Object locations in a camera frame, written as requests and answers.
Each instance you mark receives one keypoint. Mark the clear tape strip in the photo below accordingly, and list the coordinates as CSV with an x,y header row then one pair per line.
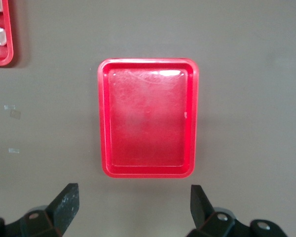
x,y
10,107
14,150

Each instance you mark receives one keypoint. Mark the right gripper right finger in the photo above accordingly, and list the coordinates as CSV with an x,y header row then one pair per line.
x,y
202,212

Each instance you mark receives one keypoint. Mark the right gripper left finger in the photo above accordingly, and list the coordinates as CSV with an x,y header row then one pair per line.
x,y
64,209

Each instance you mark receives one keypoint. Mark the red plastic tray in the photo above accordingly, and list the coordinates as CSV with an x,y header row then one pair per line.
x,y
148,123
8,37

